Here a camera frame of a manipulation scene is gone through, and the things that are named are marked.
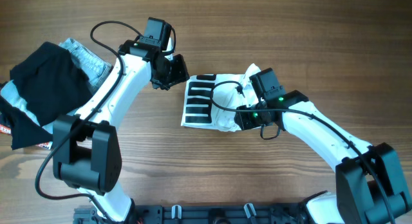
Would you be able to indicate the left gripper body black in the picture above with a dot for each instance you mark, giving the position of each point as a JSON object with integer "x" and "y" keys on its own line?
{"x": 174, "y": 72}

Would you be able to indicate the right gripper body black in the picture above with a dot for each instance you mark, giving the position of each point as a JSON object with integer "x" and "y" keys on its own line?
{"x": 252, "y": 120}

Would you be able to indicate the white t-shirt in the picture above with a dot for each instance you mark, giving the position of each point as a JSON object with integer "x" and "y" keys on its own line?
{"x": 210, "y": 99}

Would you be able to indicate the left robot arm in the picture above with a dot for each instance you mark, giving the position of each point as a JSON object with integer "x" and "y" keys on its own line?
{"x": 86, "y": 152}

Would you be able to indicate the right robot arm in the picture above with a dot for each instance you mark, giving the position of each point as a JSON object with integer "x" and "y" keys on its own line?
{"x": 370, "y": 183}

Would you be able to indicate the black folded garment top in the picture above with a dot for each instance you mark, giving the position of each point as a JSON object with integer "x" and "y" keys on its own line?
{"x": 50, "y": 83}

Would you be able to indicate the black garment with red label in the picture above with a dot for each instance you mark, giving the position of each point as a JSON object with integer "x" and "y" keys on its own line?
{"x": 18, "y": 122}

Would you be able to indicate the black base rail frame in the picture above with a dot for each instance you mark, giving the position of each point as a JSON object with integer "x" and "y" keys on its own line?
{"x": 277, "y": 213}

